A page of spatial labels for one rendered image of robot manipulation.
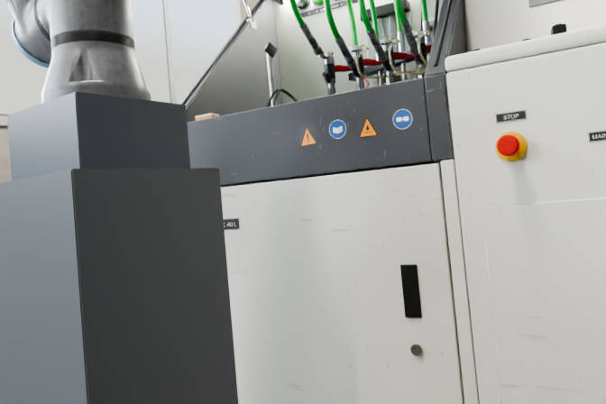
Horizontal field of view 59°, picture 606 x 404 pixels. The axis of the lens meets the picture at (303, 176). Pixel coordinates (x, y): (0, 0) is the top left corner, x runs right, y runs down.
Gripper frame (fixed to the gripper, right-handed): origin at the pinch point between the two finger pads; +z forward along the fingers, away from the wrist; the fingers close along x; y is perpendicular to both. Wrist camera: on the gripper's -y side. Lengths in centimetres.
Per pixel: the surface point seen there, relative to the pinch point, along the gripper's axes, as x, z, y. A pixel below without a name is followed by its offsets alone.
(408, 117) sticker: 20.3, 27.0, 30.3
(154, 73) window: -165, 7, -106
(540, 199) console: 37, 46, 42
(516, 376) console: 24, 65, 62
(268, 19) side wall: -35, 8, -37
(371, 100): 14.6, 21.8, 27.3
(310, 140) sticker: -0.3, 21.7, 31.5
